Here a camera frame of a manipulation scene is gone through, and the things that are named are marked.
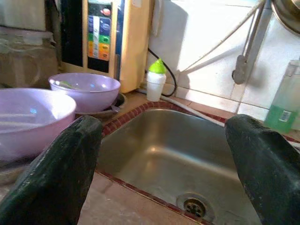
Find small purple plastic bowl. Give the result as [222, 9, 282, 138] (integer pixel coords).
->
[48, 72, 121, 113]

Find clear bottle green liquid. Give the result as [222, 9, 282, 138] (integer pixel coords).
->
[263, 60, 300, 134]

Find steel sink drain strainer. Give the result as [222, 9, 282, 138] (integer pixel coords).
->
[176, 192, 215, 222]

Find small green utensil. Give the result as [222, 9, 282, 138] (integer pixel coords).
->
[52, 80, 75, 89]

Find round steel plate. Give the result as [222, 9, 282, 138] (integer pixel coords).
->
[75, 92, 127, 119]

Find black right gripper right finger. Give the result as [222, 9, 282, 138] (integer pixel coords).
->
[225, 114, 300, 225]

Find white plastic hose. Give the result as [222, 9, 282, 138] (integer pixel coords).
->
[135, 88, 225, 127]

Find glass jar brown contents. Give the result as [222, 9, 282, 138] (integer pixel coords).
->
[0, 25, 59, 89]

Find grey metal faucet pipe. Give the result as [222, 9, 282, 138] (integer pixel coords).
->
[232, 0, 276, 85]

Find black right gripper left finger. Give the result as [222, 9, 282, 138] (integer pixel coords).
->
[0, 115, 103, 225]

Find white braided sprayer hose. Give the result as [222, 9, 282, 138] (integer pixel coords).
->
[177, 0, 267, 73]

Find stainless steel sink basin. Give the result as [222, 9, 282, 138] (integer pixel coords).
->
[96, 109, 263, 225]

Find pale chopstick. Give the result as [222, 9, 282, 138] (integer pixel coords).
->
[0, 120, 39, 129]
[0, 113, 37, 118]

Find hanging metal pot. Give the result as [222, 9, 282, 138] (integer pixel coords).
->
[270, 0, 300, 36]

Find black power cable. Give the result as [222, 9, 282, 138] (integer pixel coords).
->
[147, 48, 178, 97]

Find large purple plastic bowl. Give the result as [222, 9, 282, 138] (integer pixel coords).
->
[0, 88, 77, 165]

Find cream water ionizer colourful panel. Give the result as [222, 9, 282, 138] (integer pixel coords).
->
[60, 0, 155, 94]

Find white bottle green cap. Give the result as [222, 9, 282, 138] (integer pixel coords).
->
[146, 58, 167, 102]

